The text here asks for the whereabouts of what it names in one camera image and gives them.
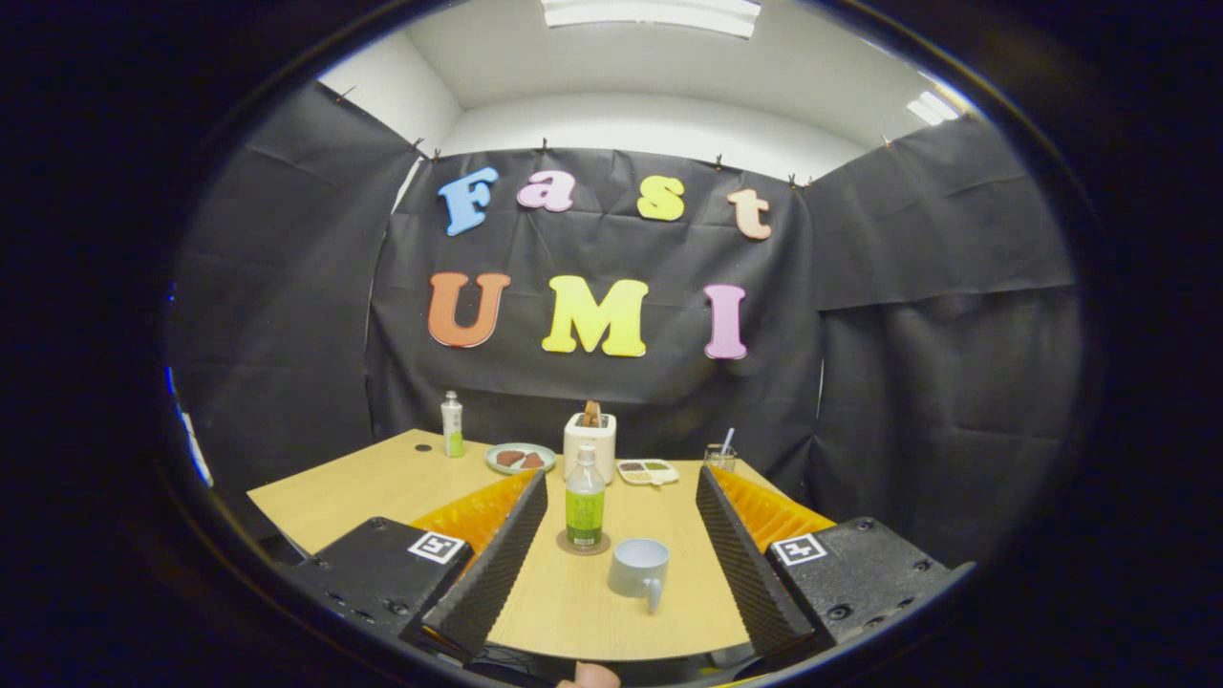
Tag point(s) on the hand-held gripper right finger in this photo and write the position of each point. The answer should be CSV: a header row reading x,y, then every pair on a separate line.
x,y
750,573

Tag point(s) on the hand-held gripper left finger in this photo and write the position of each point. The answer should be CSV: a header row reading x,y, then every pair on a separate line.
x,y
497,573

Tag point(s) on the round brown coaster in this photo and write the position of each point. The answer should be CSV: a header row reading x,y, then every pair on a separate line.
x,y
584,551

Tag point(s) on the clear juice bottle green label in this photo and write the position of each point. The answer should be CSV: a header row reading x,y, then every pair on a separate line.
x,y
585,516

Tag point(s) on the white cup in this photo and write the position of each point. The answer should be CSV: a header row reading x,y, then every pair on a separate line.
x,y
635,573

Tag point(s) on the pale green plate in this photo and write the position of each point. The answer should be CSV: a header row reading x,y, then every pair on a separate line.
x,y
495,459

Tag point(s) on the brown meat slice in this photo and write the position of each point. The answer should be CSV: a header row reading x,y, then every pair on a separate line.
x,y
509,458
533,461

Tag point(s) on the clear drinking glass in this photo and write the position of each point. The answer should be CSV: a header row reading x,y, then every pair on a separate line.
x,y
720,457

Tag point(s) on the white divided snack tray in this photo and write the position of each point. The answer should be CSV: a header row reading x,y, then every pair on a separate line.
x,y
648,481

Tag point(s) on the wooden table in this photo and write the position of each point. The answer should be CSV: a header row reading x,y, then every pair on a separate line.
x,y
382,487

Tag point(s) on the white and green tube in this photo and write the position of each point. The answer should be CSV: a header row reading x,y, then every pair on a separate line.
x,y
452,425

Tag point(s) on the white toaster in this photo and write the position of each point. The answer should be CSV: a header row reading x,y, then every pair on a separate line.
x,y
597,440

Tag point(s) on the brown toast slice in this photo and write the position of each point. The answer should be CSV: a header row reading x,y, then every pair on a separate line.
x,y
592,414

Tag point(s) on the black backdrop cloth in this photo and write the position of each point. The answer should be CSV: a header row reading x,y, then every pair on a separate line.
x,y
611,248

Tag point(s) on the long ceiling light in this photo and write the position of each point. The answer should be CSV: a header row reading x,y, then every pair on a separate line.
x,y
650,14

